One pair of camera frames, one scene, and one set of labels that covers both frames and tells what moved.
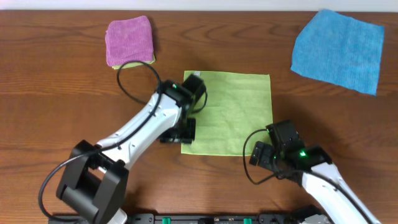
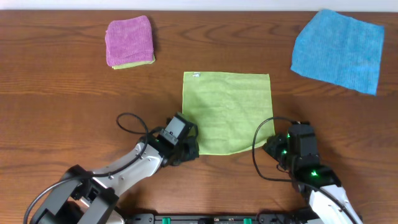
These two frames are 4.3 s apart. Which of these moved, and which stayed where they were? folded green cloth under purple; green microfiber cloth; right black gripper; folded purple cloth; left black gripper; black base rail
Moved: right black gripper; left black gripper
Stayed: black base rail; green microfiber cloth; folded green cloth under purple; folded purple cloth
